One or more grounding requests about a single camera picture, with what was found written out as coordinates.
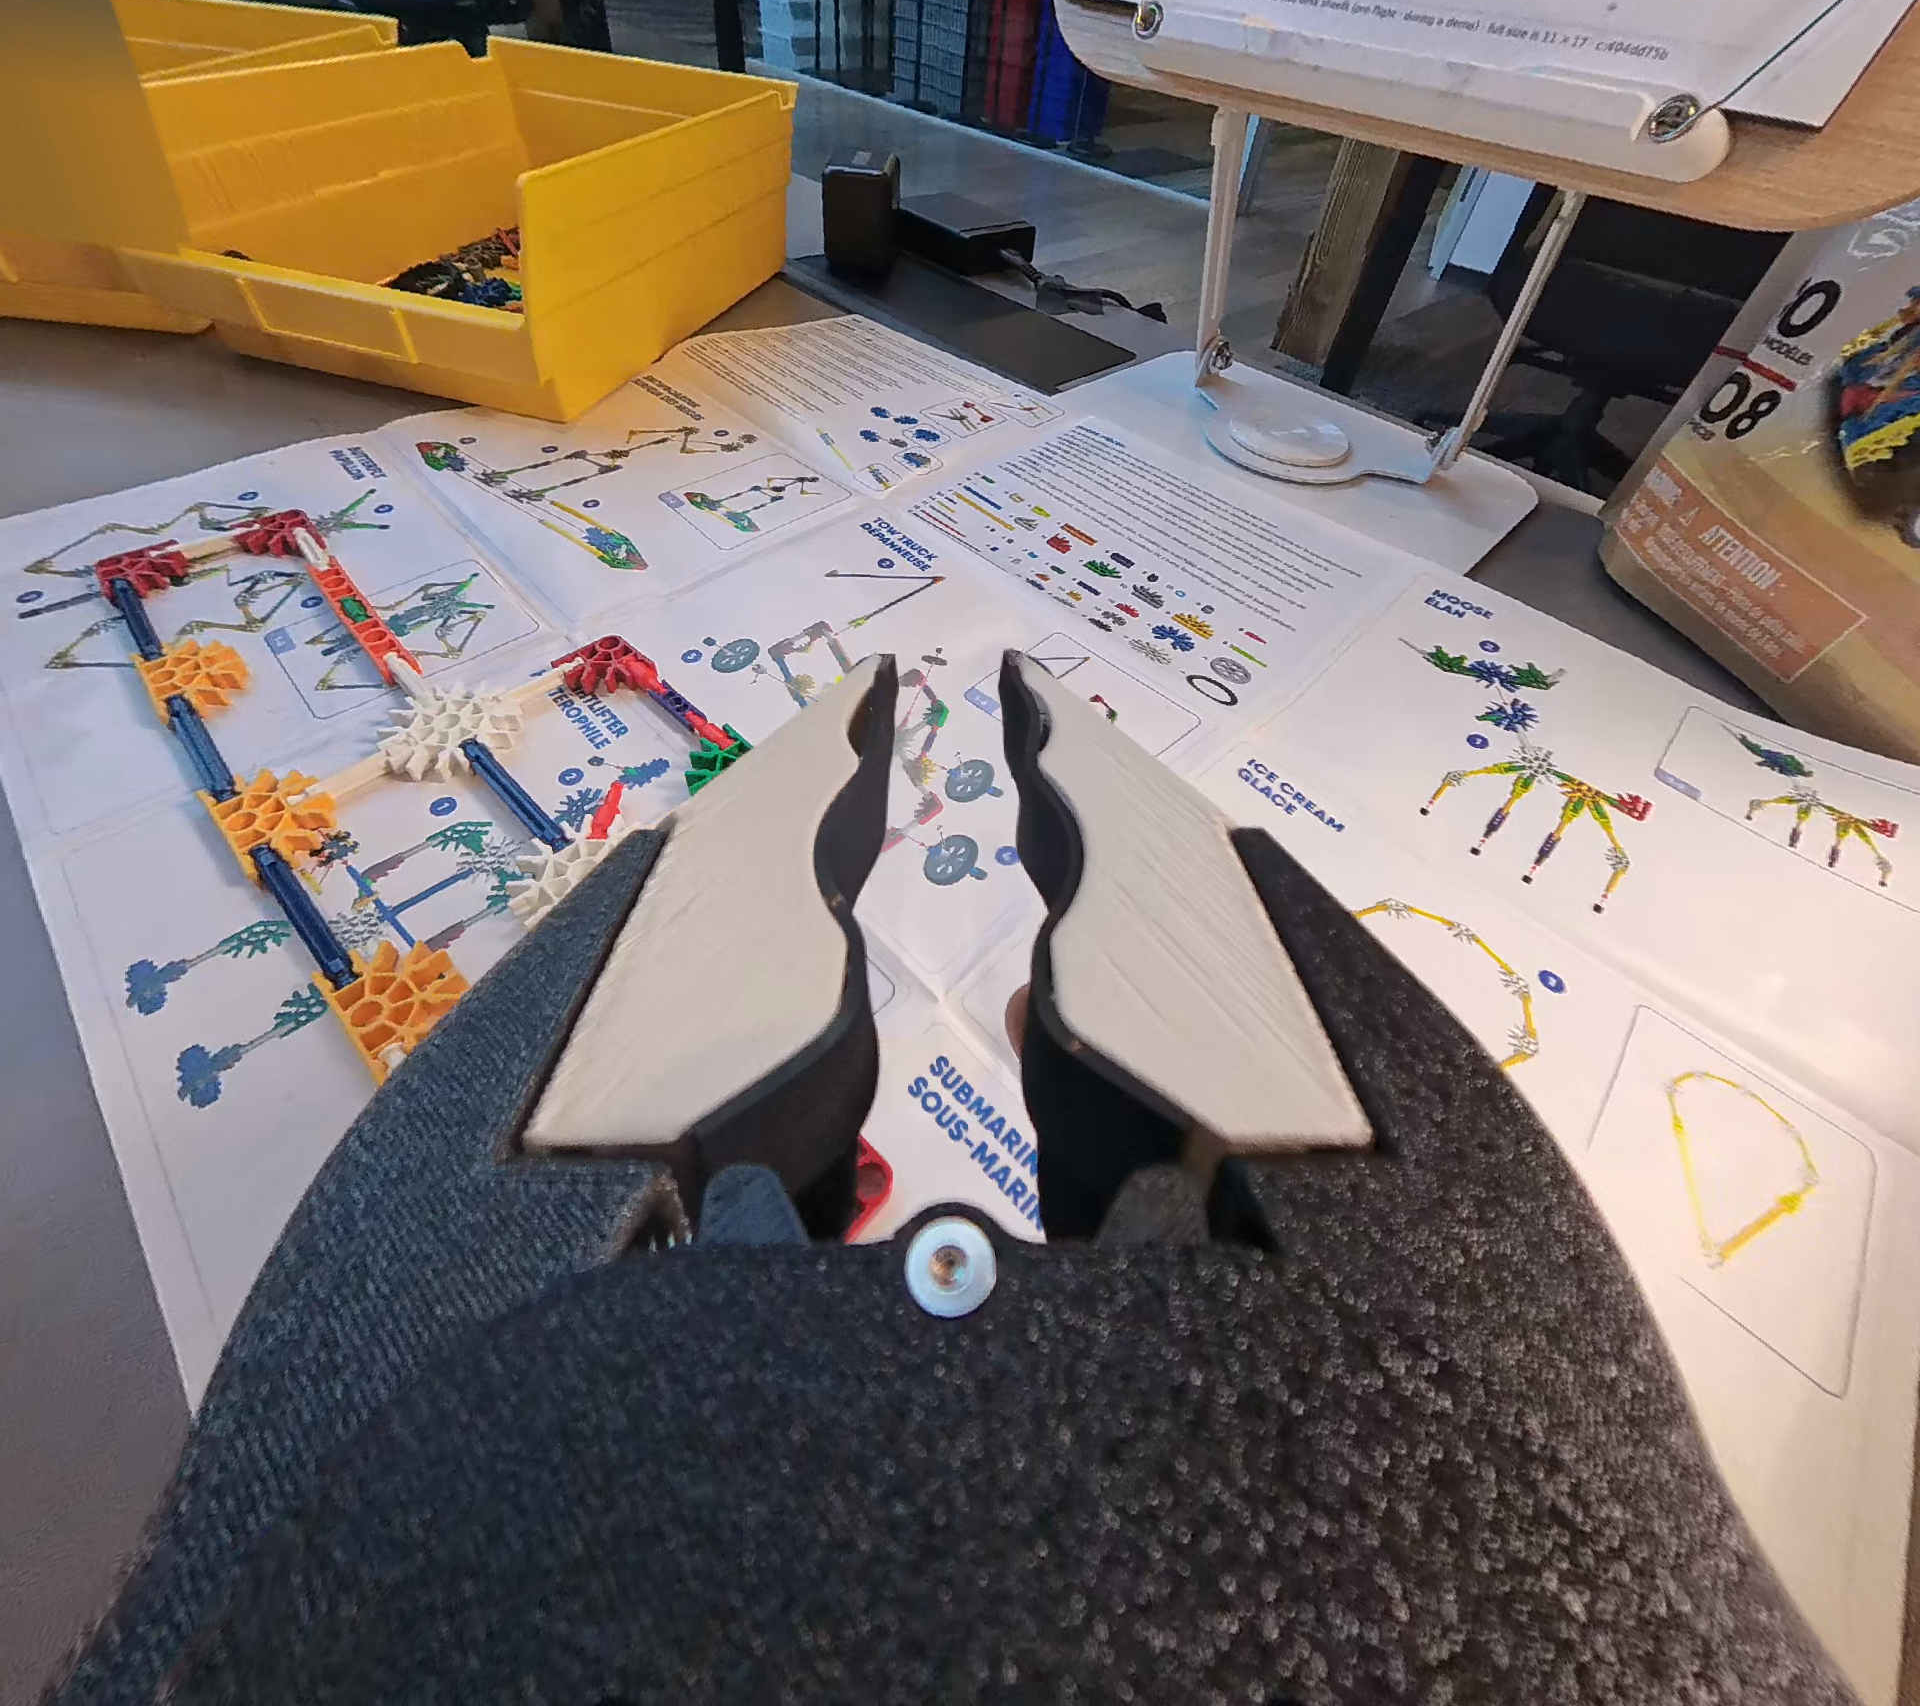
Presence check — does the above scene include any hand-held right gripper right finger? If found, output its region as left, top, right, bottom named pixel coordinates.
left=1002, top=654, right=1376, bottom=1224

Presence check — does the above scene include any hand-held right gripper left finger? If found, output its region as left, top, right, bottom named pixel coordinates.
left=520, top=658, right=900, bottom=1230

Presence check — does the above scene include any colourful rod connector toy model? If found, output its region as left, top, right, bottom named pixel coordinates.
left=90, top=507, right=903, bottom=1238

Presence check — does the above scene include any pile of toy rods and connectors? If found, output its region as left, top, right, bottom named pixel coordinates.
left=383, top=227, right=529, bottom=315

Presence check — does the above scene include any yellow plastic bin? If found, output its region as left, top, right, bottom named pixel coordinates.
left=0, top=0, right=397, bottom=337
left=136, top=38, right=800, bottom=427

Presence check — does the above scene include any toy building instruction sheet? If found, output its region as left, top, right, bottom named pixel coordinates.
left=0, top=319, right=1920, bottom=1684

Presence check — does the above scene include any white round disc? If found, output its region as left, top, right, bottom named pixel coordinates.
left=1044, top=349, right=1545, bottom=578

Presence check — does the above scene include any flat dark device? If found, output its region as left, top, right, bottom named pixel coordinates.
left=786, top=253, right=1144, bottom=401

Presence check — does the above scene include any construction toy box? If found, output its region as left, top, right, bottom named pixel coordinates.
left=1595, top=207, right=1920, bottom=765

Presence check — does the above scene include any black box device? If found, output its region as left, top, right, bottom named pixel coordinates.
left=823, top=150, right=904, bottom=286

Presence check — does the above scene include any black power adapter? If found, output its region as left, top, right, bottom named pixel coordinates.
left=893, top=189, right=1039, bottom=279

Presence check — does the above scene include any stack of coloured boxes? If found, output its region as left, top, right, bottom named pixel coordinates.
left=947, top=0, right=1120, bottom=155

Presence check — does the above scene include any white stand frame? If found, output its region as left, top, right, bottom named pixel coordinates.
left=1192, top=4, right=1744, bottom=489

